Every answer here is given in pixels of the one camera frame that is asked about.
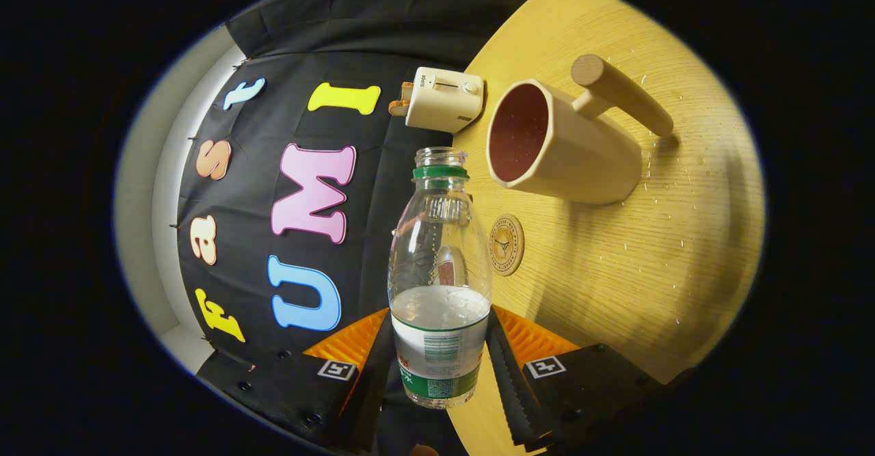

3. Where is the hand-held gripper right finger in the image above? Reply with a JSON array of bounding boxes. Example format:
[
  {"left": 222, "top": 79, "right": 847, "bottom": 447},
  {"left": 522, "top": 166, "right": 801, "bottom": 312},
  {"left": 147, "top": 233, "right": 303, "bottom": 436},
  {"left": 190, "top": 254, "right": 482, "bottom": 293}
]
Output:
[{"left": 487, "top": 306, "right": 674, "bottom": 453}]

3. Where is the round cork coaster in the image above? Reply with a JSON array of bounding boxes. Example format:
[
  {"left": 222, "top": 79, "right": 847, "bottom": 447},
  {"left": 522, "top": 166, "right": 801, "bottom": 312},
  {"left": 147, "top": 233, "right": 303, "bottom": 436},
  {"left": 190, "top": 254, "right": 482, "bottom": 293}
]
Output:
[{"left": 489, "top": 214, "right": 526, "bottom": 277}]

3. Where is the beige cup with wooden handle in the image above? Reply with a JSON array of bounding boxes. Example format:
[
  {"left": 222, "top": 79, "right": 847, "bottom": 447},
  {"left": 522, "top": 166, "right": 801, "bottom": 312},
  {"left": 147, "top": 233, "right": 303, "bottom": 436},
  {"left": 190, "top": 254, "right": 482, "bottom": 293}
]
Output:
[{"left": 486, "top": 54, "right": 675, "bottom": 206}]

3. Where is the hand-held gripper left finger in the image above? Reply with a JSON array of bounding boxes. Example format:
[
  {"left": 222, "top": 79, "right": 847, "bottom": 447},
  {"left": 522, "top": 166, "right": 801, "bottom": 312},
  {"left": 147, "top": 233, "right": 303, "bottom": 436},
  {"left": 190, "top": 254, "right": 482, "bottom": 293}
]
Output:
[{"left": 197, "top": 308, "right": 401, "bottom": 453}]

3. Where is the white toaster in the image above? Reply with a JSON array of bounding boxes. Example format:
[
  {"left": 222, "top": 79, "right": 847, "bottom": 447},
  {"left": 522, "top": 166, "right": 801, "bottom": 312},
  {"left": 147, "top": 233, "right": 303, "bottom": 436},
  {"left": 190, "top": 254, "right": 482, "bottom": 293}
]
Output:
[{"left": 405, "top": 67, "right": 485, "bottom": 134}]

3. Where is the wooden table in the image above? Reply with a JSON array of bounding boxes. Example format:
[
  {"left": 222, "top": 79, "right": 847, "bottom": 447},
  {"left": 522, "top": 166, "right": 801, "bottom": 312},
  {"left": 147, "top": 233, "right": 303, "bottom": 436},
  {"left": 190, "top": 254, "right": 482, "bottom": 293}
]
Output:
[{"left": 451, "top": 0, "right": 765, "bottom": 456}]

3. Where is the clear plastic juice bottle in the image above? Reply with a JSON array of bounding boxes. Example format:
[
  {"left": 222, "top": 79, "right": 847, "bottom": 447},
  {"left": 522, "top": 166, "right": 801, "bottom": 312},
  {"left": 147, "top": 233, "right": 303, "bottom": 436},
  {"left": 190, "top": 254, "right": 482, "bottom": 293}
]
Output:
[{"left": 388, "top": 147, "right": 493, "bottom": 410}]

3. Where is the black backdrop cloth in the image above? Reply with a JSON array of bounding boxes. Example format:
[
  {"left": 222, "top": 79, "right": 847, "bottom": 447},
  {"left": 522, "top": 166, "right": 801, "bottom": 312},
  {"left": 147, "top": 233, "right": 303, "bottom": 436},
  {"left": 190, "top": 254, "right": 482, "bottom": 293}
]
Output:
[{"left": 176, "top": 0, "right": 567, "bottom": 453}]

